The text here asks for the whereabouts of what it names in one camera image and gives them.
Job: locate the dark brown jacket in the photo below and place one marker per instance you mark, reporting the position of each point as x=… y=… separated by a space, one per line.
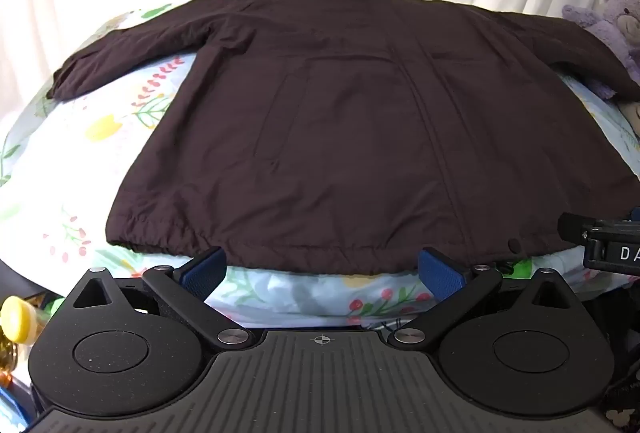
x=345 y=123

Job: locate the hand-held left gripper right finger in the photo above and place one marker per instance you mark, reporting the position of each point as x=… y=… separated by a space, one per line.
x=440 y=277

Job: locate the floral light blue bedsheet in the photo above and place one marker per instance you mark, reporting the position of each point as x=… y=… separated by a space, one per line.
x=95 y=148

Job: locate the yellow capped bottle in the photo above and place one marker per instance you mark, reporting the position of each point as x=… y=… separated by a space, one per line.
x=17 y=319

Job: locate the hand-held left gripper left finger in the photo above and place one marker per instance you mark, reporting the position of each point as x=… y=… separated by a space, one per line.
x=206 y=272

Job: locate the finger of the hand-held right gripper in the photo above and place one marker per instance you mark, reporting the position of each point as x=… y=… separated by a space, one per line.
x=571 y=227

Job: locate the purple teddy bear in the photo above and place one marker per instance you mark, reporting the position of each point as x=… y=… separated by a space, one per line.
x=612 y=25

